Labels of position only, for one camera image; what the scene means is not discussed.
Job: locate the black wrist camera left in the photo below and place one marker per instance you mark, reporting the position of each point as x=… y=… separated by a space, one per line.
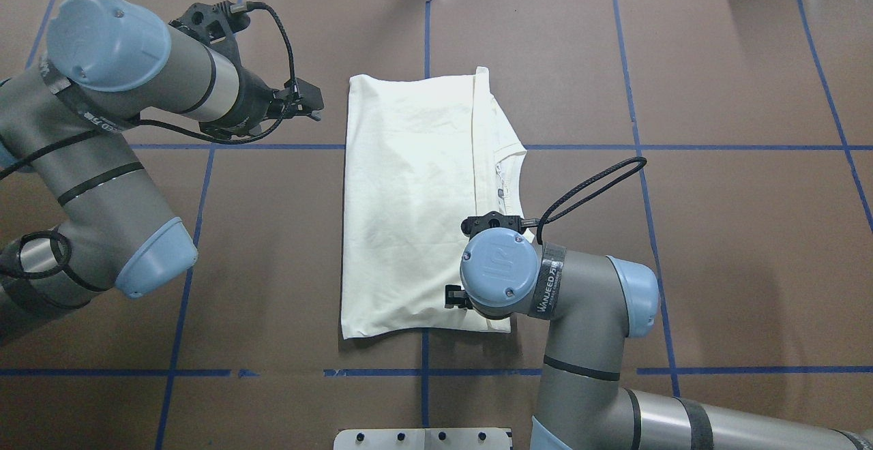
x=212 y=23

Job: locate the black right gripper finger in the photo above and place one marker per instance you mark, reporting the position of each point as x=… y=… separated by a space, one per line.
x=457 y=297

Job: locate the cream long-sleeve cat shirt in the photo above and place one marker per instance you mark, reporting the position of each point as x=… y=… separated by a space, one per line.
x=420 y=157

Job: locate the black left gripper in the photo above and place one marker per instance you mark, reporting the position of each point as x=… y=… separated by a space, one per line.
x=254 y=103

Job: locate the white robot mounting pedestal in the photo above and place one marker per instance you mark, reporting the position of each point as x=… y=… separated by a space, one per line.
x=487 y=437

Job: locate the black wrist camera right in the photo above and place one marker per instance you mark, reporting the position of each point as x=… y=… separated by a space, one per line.
x=473 y=225

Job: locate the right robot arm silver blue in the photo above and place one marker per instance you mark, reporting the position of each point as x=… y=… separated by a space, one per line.
x=593 y=304

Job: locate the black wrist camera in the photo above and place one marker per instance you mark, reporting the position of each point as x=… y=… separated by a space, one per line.
x=473 y=225
x=212 y=23

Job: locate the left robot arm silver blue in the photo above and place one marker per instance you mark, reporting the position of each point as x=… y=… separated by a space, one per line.
x=222 y=73

